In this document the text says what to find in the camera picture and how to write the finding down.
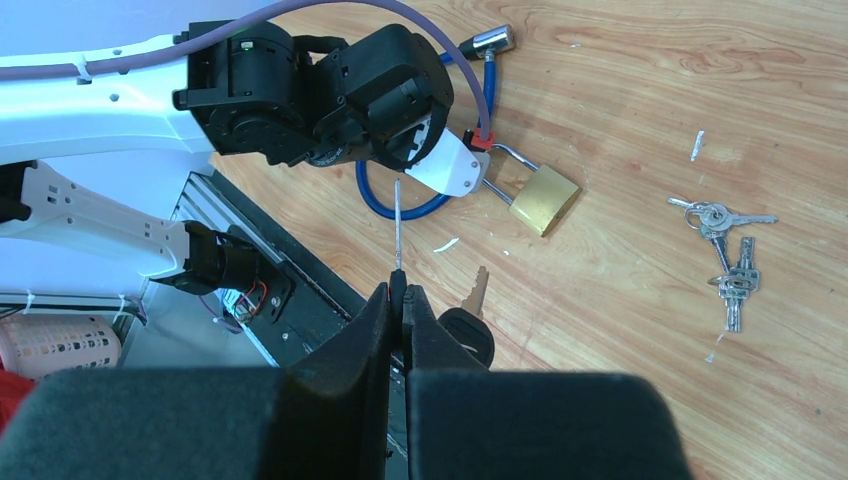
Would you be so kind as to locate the pink perforated basket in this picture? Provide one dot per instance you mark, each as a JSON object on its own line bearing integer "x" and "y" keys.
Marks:
{"x": 36, "y": 346}

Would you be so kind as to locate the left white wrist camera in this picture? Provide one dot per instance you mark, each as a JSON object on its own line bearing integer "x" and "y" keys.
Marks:
{"x": 451, "y": 168}

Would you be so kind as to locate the silver key bunch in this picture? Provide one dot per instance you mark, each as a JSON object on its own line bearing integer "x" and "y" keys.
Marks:
{"x": 738, "y": 280}

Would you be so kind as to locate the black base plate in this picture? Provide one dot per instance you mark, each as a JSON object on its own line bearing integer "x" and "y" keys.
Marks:
{"x": 338, "y": 408}

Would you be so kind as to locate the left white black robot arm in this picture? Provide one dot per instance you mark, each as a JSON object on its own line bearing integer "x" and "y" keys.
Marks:
{"x": 218, "y": 88}

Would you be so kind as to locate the black head key pair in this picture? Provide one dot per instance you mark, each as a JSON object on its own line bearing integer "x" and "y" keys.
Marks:
{"x": 465, "y": 327}

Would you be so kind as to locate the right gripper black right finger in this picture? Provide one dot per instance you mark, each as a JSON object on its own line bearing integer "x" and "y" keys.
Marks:
{"x": 467, "y": 422}

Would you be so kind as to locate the blue cable lock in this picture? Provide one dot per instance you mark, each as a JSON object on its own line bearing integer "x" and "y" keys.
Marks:
{"x": 483, "y": 46}

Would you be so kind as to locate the brass padlock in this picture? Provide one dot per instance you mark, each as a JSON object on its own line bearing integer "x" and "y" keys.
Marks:
{"x": 545, "y": 197}

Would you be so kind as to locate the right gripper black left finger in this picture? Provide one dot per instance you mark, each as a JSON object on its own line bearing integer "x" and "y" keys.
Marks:
{"x": 328, "y": 417}

